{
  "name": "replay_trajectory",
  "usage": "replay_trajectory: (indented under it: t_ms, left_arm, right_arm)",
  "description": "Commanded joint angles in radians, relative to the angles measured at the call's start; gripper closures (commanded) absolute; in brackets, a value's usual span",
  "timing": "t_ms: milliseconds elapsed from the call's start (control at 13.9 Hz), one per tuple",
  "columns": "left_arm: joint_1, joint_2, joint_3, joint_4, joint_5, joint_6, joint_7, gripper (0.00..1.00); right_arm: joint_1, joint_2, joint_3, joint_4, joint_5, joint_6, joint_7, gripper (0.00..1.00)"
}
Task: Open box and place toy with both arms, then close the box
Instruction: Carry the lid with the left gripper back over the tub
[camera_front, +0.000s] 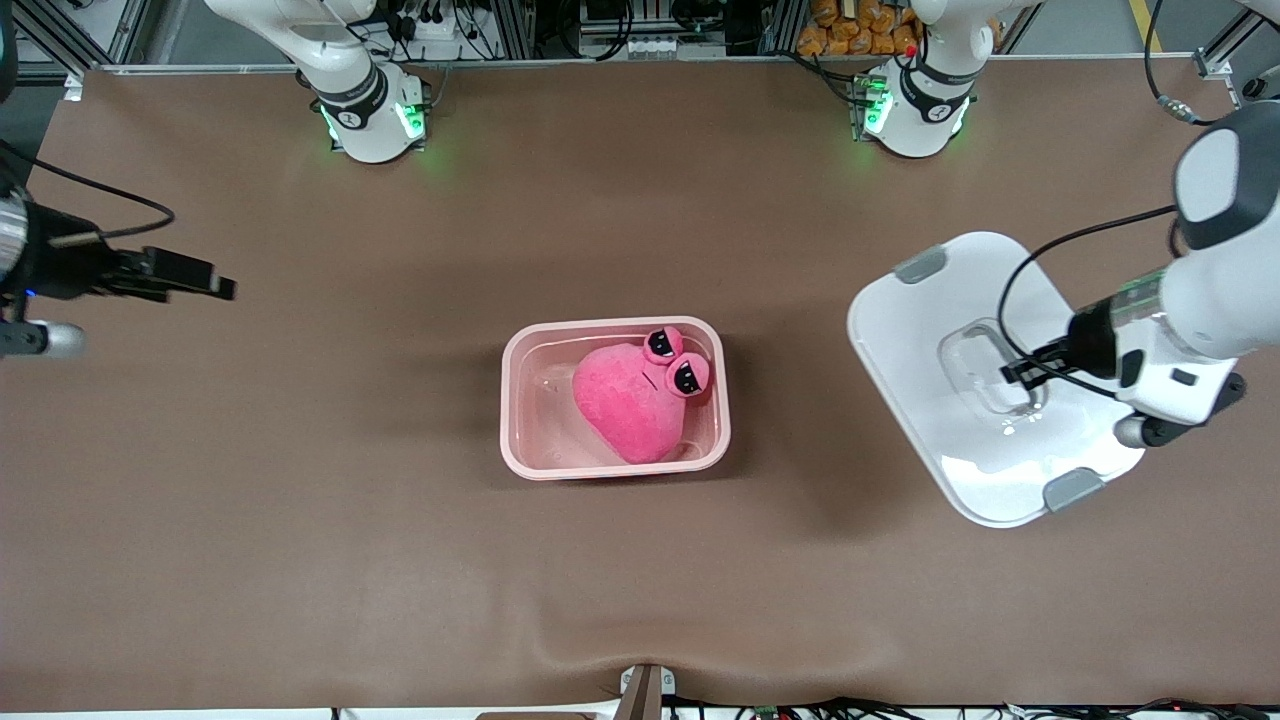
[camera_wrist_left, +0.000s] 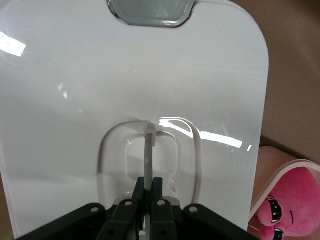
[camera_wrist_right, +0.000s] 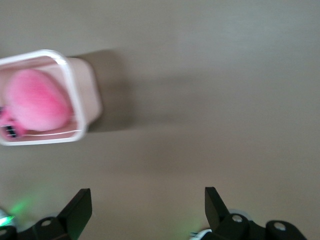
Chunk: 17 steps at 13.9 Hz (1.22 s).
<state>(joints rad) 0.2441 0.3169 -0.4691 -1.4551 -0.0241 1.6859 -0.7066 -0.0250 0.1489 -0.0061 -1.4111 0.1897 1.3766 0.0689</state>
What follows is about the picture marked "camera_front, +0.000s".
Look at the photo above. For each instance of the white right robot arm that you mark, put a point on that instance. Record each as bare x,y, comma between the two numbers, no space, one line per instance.
370,130

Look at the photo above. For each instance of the aluminium frame post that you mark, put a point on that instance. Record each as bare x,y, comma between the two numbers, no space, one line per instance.
512,25
782,25

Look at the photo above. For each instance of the orange snack packets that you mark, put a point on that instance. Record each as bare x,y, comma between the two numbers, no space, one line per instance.
840,30

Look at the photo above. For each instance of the aluminium frame struts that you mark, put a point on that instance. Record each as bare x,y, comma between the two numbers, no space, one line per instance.
130,35

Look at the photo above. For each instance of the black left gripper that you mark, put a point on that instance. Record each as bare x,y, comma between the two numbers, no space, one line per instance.
1092,339

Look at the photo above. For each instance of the white corner bracket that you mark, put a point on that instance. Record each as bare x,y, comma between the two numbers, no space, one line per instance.
73,88

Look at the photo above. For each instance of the white power strip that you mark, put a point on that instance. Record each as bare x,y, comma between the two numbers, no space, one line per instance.
440,45

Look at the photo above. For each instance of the pink plush toy with sunglasses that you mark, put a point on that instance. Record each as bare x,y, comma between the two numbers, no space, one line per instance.
625,400

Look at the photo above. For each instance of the aluminium corner post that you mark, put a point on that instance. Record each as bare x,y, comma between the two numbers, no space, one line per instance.
1212,62

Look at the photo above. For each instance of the pink plastic storage box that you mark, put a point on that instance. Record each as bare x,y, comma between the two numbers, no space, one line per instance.
540,420

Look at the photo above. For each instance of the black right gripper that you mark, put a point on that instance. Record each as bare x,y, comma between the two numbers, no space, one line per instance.
68,266

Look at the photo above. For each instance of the brown table mat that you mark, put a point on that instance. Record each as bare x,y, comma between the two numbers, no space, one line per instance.
400,560

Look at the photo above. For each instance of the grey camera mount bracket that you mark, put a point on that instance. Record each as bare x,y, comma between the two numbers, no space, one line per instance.
645,695

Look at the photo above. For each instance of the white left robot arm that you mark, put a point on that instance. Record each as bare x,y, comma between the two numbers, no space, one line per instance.
1220,290

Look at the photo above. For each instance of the aluminium table edge rail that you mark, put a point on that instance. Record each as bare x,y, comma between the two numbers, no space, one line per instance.
700,62

